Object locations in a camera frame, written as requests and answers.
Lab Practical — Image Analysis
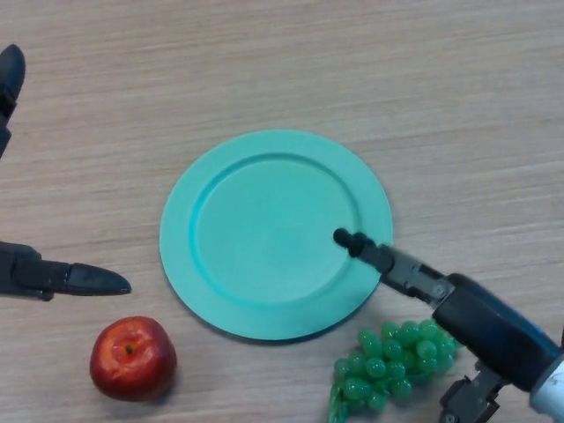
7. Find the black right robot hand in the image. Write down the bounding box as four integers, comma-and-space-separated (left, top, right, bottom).
333, 227, 561, 423

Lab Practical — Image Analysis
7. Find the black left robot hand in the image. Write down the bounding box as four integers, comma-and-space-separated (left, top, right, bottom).
0, 43, 132, 302

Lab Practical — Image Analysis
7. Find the green grapes bunch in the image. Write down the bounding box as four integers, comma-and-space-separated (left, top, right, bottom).
328, 320, 464, 423

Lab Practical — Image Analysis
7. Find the teal round plate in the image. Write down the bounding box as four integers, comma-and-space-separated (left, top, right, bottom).
159, 129, 394, 343

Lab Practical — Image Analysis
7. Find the red apple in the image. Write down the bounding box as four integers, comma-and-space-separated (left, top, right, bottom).
90, 315, 178, 402

